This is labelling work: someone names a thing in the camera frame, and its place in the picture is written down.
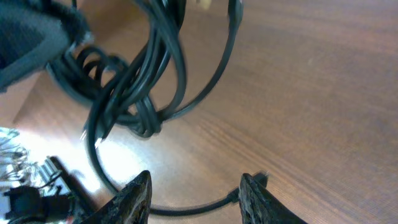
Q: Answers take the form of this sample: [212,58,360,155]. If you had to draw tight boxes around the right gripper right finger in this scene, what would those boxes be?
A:
[238,173,306,224]

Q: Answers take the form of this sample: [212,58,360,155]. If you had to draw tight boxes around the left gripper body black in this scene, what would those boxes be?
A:
[1,0,90,93]

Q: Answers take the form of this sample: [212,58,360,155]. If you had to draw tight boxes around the black USB cable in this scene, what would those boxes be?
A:
[45,0,245,150]

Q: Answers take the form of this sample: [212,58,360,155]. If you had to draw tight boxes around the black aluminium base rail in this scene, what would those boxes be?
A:
[1,156,96,223]

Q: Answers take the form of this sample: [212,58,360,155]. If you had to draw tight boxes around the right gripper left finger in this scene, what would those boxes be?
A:
[81,170,152,224]

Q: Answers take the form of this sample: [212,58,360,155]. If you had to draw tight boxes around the thin black cable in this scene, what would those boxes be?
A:
[86,93,270,217]

